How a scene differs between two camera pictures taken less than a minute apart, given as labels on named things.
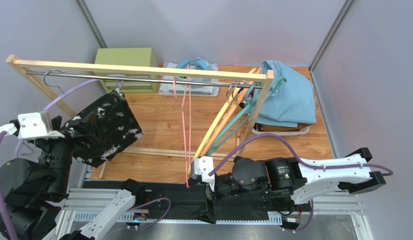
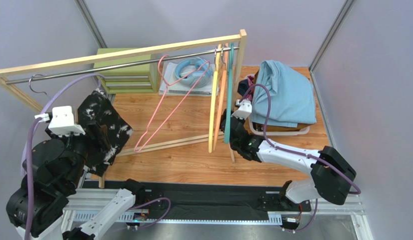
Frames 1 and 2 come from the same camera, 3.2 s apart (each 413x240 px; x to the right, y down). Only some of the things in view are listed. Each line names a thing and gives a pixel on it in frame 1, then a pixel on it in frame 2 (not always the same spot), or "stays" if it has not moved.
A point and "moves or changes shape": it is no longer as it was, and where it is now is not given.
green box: [140, 56] stays
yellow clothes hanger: [217, 122] to [214, 98]
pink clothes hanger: [188, 178] to [136, 150]
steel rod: [144, 79] to [26, 79]
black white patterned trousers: [118, 126] moves or changes shape
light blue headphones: [201, 63] stays
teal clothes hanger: [242, 112] to [228, 110]
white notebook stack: [168, 89] stays
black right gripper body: [209, 198] to [231, 123]
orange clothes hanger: [230, 117] to [221, 101]
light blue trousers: [290, 104] stays
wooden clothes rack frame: [18, 63] to [1, 75]
